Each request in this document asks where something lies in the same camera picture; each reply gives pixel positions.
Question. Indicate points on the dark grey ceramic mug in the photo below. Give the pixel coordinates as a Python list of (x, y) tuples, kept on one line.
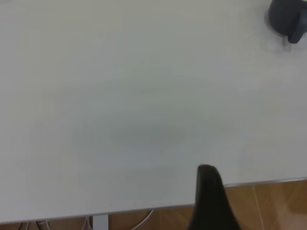
[(283, 16)]

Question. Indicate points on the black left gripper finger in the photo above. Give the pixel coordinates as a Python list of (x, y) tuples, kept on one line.
[(211, 203)]

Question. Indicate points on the white table leg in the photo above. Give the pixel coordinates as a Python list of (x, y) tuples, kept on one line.
[(100, 222)]

